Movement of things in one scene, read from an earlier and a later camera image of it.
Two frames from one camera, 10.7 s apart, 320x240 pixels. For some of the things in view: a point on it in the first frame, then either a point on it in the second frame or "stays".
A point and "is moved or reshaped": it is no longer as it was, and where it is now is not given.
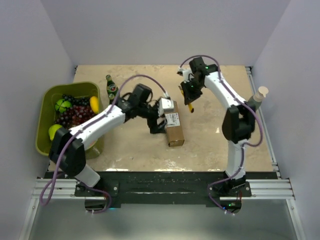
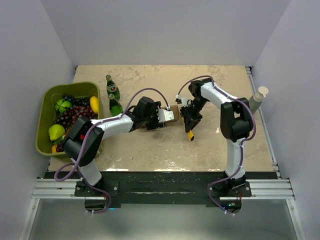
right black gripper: [189, 96] -> [191, 120]
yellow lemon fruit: [94, 104] stays
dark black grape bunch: [83, 101] stays
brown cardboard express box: [174, 130] is moved or reshaped
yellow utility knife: [190, 106] -> [190, 134]
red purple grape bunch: [75, 115] stays
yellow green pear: [52, 129] stays
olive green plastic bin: [48, 114] stays
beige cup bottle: [255, 100] stays
